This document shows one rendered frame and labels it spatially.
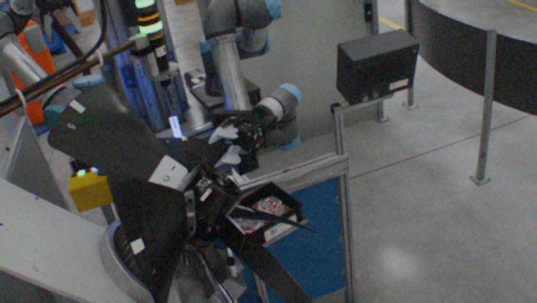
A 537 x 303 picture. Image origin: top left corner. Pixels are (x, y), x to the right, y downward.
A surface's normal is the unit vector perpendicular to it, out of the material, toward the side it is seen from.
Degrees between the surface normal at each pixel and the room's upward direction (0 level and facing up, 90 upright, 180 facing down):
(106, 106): 45
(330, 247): 90
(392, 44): 15
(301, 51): 90
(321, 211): 90
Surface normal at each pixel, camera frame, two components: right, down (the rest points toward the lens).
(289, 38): 0.32, 0.44
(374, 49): -0.07, -0.72
